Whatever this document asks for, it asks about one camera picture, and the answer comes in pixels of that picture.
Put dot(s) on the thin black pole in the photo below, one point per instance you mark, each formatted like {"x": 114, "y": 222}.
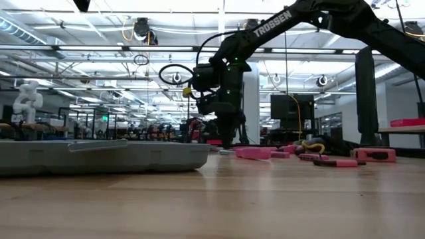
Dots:
{"x": 410, "y": 49}

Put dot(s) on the white building column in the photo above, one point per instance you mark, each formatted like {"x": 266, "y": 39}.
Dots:
{"x": 252, "y": 99}

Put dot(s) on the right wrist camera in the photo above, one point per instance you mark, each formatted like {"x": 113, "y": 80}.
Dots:
{"x": 209, "y": 106}

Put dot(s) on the small red black tool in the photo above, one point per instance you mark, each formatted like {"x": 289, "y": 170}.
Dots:
{"x": 345, "y": 163}

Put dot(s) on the black upright post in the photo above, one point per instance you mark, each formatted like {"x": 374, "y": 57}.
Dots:
{"x": 367, "y": 99}

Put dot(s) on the red tape measure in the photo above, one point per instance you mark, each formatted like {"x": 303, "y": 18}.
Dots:
{"x": 362, "y": 155}

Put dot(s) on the black background robot arm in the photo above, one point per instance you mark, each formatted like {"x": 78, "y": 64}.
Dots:
{"x": 244, "y": 132}

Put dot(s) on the black monitor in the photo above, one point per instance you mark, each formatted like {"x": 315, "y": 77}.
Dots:
{"x": 285, "y": 109}

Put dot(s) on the black work glove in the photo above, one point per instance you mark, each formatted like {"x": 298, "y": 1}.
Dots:
{"x": 342, "y": 151}
{"x": 335, "y": 142}

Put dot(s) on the red bit holder strip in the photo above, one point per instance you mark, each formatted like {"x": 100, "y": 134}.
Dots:
{"x": 280, "y": 154}
{"x": 312, "y": 156}

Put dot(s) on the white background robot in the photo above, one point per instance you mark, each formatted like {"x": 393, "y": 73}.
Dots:
{"x": 28, "y": 99}

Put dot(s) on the distant red bin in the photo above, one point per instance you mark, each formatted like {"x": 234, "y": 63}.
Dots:
{"x": 408, "y": 123}

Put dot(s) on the wooden side table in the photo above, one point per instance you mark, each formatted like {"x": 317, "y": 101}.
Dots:
{"x": 401, "y": 130}

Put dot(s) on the wooden background workbench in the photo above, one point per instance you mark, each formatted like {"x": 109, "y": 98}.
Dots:
{"x": 40, "y": 126}

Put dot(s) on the person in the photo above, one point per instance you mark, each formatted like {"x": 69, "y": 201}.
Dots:
{"x": 210, "y": 129}

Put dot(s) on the grey plastic tool case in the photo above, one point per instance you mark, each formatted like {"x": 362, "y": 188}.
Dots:
{"x": 133, "y": 159}

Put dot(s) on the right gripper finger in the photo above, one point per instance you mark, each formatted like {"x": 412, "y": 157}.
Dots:
{"x": 233, "y": 126}
{"x": 224, "y": 129}

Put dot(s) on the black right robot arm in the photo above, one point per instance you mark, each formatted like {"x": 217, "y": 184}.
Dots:
{"x": 348, "y": 20}

